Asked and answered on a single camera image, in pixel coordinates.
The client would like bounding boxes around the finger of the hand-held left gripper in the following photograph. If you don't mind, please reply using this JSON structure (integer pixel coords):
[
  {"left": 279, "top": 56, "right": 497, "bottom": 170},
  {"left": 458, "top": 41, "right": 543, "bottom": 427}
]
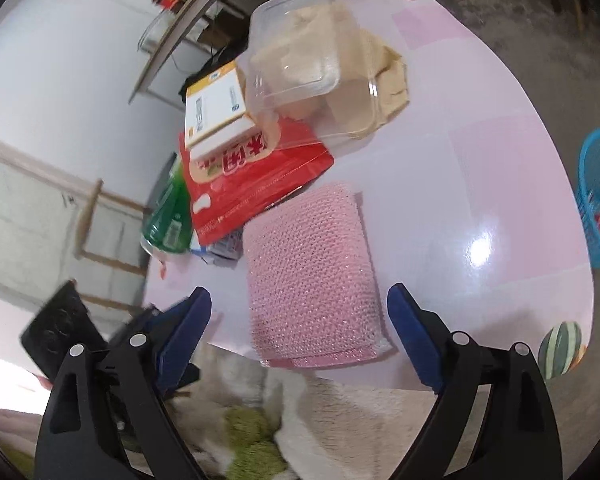
[{"left": 109, "top": 304, "right": 157, "bottom": 342}]

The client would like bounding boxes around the glass bowl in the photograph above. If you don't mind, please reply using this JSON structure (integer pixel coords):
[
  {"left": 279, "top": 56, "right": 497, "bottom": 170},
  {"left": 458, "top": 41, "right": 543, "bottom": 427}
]
[{"left": 138, "top": 12, "right": 172, "bottom": 54}]

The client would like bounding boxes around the green striped ball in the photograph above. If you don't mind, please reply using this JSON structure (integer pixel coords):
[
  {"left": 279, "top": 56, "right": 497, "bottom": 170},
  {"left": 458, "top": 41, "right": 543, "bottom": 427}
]
[{"left": 538, "top": 321, "right": 586, "bottom": 380}]

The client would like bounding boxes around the wooden side table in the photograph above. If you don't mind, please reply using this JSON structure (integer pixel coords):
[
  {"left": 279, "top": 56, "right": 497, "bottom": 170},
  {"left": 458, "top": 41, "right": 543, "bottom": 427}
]
[{"left": 129, "top": 0, "right": 261, "bottom": 106}]

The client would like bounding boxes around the green plastic bottle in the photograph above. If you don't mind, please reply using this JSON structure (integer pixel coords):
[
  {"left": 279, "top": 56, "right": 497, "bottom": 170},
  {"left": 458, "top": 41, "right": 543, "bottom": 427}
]
[{"left": 140, "top": 152, "right": 197, "bottom": 256}]

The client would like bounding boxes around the pink mesh scouring sponge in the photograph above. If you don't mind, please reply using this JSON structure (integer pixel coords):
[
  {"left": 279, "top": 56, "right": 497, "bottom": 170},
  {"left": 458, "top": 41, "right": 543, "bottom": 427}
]
[{"left": 242, "top": 183, "right": 395, "bottom": 370}]

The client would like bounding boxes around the clear plastic container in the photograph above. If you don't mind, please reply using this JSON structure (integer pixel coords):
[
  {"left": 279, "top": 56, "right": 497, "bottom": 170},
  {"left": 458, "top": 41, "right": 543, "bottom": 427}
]
[{"left": 244, "top": 0, "right": 382, "bottom": 142}]

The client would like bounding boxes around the small cardboard box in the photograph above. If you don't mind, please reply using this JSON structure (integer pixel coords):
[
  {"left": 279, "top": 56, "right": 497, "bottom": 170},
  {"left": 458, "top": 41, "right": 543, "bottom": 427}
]
[{"left": 199, "top": 19, "right": 232, "bottom": 47}]

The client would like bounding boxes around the beige cloth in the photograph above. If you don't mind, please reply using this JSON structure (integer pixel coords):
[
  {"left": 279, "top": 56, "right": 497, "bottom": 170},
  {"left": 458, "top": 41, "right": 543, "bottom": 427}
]
[{"left": 260, "top": 5, "right": 411, "bottom": 136}]

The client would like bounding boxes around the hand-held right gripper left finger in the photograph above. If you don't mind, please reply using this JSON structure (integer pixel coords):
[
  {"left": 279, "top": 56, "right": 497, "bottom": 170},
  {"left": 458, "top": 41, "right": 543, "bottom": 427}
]
[{"left": 34, "top": 286, "right": 214, "bottom": 480}]

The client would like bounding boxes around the white door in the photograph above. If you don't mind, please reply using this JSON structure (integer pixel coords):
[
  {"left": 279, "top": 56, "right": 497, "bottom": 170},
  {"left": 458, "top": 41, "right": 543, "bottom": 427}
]
[{"left": 0, "top": 132, "right": 148, "bottom": 291}]

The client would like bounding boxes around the blue plastic basket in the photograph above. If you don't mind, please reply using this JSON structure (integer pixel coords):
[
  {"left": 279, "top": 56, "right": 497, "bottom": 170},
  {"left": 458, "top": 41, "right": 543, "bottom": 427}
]
[{"left": 577, "top": 127, "right": 600, "bottom": 270}]

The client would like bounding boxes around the red snack bag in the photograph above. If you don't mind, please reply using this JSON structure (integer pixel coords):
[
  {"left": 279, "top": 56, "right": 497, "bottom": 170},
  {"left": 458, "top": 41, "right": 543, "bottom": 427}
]
[{"left": 179, "top": 115, "right": 336, "bottom": 248}]

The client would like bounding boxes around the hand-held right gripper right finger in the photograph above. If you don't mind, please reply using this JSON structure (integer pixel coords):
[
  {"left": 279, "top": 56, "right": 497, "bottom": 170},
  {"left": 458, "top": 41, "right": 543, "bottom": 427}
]
[{"left": 386, "top": 283, "right": 564, "bottom": 480}]

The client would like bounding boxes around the white and yellow box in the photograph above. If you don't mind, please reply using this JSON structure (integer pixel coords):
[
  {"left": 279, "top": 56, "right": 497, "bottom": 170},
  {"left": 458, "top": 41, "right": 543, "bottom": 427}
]
[{"left": 184, "top": 59, "right": 257, "bottom": 163}]

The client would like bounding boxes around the black cloth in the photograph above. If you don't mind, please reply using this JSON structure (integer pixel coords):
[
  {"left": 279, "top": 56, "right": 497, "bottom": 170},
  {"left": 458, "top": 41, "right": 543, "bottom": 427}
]
[{"left": 185, "top": 47, "right": 241, "bottom": 91}]

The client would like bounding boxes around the blue and white packet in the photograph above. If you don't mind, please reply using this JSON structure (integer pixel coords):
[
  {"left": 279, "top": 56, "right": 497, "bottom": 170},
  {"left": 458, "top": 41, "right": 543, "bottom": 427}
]
[{"left": 190, "top": 227, "right": 245, "bottom": 261}]

